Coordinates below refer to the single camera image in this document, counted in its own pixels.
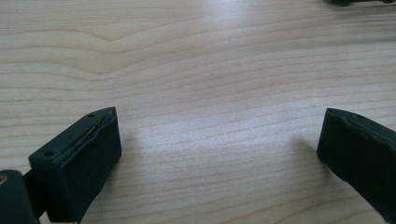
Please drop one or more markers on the dark object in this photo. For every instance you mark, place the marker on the dark object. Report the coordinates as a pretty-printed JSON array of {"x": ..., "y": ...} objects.
[{"x": 358, "y": 1}]

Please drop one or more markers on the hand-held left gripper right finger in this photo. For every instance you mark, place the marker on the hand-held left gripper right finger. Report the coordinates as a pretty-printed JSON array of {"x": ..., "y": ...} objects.
[{"x": 361, "y": 152}]

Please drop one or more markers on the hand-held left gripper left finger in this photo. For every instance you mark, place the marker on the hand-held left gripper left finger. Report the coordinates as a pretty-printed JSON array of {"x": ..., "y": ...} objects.
[{"x": 77, "y": 168}]

